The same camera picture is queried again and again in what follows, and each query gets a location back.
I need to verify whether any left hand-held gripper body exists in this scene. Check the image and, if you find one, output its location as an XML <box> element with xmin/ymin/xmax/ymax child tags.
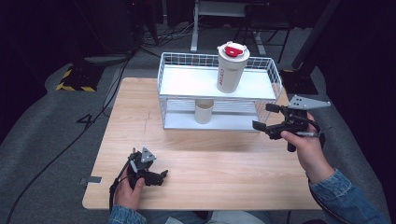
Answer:
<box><xmin>126</xmin><ymin>147</ymin><xmax>157</xmax><ymax>189</ymax></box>

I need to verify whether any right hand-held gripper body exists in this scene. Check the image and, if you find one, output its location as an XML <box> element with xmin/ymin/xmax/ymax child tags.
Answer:
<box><xmin>266</xmin><ymin>94</ymin><xmax>332</xmax><ymax>153</ymax></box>

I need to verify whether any white cup with red lid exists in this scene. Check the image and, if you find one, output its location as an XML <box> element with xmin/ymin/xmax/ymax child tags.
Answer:
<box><xmin>216</xmin><ymin>40</ymin><xmax>251</xmax><ymax>94</ymax></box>

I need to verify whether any plain white paper cup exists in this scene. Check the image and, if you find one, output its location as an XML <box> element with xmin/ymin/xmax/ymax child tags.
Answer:
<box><xmin>194</xmin><ymin>98</ymin><xmax>215</xmax><ymax>125</ymax></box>

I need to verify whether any white wire shelf rack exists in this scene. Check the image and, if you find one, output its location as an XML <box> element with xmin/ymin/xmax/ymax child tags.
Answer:
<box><xmin>157</xmin><ymin>51</ymin><xmax>284</xmax><ymax>133</ymax></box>

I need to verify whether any person's left hand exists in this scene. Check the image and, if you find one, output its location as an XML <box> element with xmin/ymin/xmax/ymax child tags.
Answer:
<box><xmin>114</xmin><ymin>175</ymin><xmax>146</xmax><ymax>212</ymax></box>

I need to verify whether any person's right hand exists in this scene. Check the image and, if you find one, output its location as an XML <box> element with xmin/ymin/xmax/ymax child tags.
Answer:
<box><xmin>279</xmin><ymin>112</ymin><xmax>336</xmax><ymax>185</ymax></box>

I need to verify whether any black slanted stand with base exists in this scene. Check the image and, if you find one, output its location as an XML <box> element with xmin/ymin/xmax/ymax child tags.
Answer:
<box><xmin>279</xmin><ymin>0</ymin><xmax>343</xmax><ymax>95</ymax></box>

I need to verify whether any grey tape strip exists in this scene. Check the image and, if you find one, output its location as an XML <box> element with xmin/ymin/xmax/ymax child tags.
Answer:
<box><xmin>79</xmin><ymin>175</ymin><xmax>103</xmax><ymax>186</ymax></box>

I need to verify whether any black chair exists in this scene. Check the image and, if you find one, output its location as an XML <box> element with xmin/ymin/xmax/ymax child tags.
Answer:
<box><xmin>233</xmin><ymin>2</ymin><xmax>294</xmax><ymax>64</ymax></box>

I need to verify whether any left hand-held gripper black cable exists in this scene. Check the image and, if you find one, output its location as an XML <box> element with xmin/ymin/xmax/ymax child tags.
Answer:
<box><xmin>108</xmin><ymin>157</ymin><xmax>134</xmax><ymax>213</ymax></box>

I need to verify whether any hand-held gripper black cable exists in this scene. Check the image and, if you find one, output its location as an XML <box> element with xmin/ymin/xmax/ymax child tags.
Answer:
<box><xmin>297</xmin><ymin>119</ymin><xmax>327</xmax><ymax>148</ymax></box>
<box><xmin>108</xmin><ymin>157</ymin><xmax>134</xmax><ymax>213</ymax></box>

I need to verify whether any right hand-held gripper black cable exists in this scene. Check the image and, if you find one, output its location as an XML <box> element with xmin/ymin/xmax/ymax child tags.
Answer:
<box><xmin>297</xmin><ymin>119</ymin><xmax>327</xmax><ymax>148</ymax></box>

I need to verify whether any long black floor cable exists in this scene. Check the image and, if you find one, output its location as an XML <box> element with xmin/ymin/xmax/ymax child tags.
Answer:
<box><xmin>5</xmin><ymin>57</ymin><xmax>134</xmax><ymax>224</ymax></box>

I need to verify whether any black yellow striped base plate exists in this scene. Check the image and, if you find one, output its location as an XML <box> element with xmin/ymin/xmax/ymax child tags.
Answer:
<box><xmin>55</xmin><ymin>63</ymin><xmax>106</xmax><ymax>93</ymax></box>

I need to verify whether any white desk frame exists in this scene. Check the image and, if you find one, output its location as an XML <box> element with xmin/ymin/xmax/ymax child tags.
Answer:
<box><xmin>190</xmin><ymin>0</ymin><xmax>250</xmax><ymax>53</ymax></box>

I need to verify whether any bundle of floor cables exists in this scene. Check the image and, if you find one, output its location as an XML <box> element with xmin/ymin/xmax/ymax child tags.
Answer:
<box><xmin>138</xmin><ymin>18</ymin><xmax>206</xmax><ymax>59</ymax></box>

